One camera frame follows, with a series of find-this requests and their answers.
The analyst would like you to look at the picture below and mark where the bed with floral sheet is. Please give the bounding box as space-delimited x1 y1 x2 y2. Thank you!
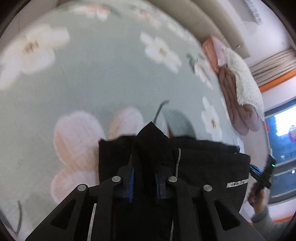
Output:
0 3 271 238

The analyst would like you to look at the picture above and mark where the beige curtain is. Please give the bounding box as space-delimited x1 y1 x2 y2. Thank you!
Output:
249 48 296 86

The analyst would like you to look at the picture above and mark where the folded mauve quilt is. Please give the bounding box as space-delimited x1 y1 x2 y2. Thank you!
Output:
218 66 261 136

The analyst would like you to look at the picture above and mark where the person's right forearm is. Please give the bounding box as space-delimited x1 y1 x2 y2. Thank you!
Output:
250 206 290 241

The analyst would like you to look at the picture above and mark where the white wall shelf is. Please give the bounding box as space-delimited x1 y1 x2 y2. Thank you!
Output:
245 0 264 25

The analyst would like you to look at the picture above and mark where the pink pillow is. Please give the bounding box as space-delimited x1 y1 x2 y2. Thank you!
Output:
201 37 229 73

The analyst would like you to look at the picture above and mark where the person's right hand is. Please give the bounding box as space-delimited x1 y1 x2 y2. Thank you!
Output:
247 183 265 216

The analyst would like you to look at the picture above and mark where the beige padded headboard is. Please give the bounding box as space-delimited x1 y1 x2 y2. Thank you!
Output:
148 0 251 59

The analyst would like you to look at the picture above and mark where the white dotted pillow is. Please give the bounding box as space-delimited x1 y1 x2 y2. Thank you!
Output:
223 46 265 121

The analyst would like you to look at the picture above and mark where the black hooded jacket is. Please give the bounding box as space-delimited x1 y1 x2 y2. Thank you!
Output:
98 121 251 241

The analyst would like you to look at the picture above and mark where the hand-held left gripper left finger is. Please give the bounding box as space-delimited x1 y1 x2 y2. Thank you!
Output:
25 154 135 241

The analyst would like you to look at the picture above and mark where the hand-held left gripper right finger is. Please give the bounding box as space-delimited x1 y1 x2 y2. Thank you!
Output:
155 171 265 241

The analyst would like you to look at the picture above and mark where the window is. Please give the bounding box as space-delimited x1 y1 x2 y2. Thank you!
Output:
264 98 296 205

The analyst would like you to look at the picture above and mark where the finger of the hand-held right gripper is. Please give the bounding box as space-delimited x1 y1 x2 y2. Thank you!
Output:
249 163 264 180

